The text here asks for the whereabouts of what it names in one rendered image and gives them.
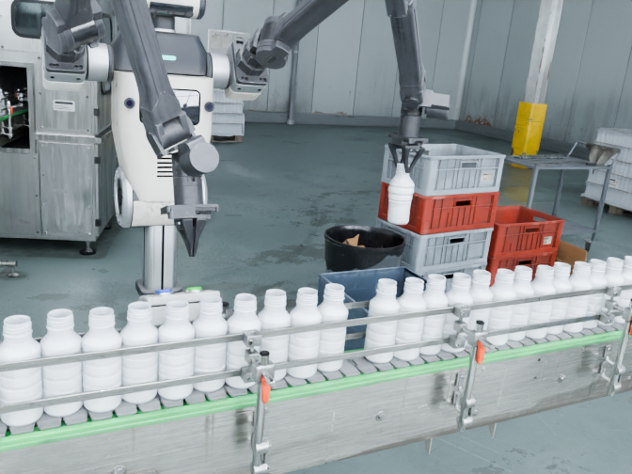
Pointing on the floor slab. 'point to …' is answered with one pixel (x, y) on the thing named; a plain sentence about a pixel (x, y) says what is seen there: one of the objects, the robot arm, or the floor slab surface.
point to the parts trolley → (561, 185)
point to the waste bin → (391, 258)
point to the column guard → (528, 130)
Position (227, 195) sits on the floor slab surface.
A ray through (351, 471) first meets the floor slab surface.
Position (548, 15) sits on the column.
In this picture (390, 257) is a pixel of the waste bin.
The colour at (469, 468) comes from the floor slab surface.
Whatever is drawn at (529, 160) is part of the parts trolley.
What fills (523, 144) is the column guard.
